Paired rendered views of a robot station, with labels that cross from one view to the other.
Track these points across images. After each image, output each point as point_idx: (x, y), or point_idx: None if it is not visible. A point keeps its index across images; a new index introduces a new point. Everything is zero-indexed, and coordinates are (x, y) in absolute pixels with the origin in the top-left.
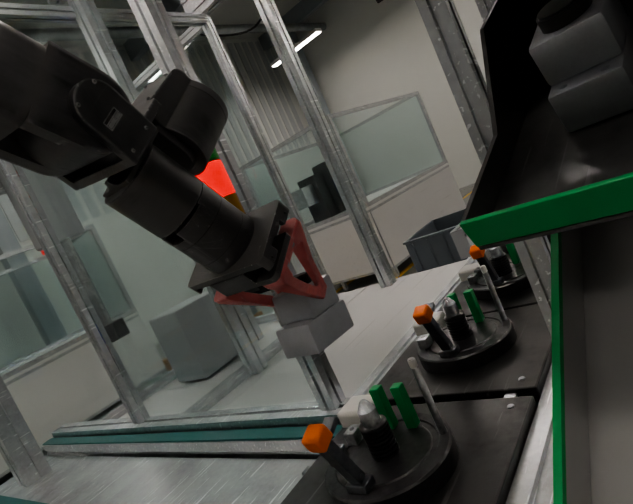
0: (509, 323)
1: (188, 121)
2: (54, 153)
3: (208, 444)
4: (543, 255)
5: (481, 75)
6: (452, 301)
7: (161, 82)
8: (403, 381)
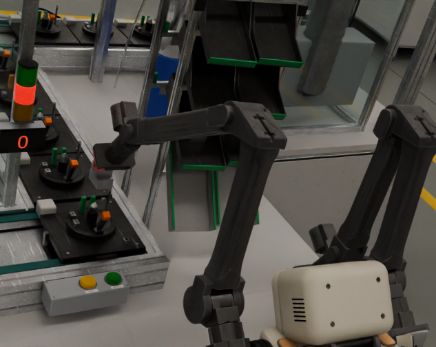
0: (80, 166)
1: None
2: (145, 143)
3: None
4: (164, 163)
5: None
6: (67, 155)
7: (136, 109)
8: (45, 191)
